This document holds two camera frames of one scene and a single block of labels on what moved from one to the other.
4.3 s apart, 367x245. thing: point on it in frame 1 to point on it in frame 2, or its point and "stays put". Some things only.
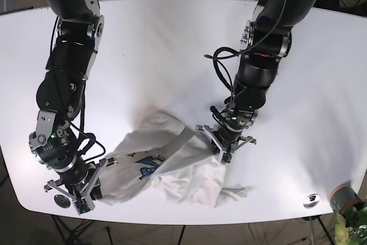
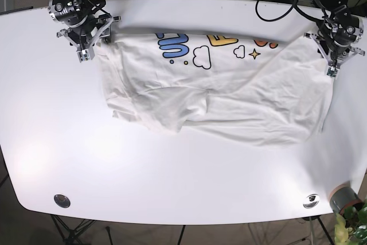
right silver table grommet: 311,201 stays put
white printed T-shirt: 161,159 to 266,88
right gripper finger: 82,205 to 84,54
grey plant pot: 344,196 stays put
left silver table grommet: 62,201 stays put
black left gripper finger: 217,144 to 323,47
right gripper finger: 104,163 to 105,34
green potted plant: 351,226 stays put
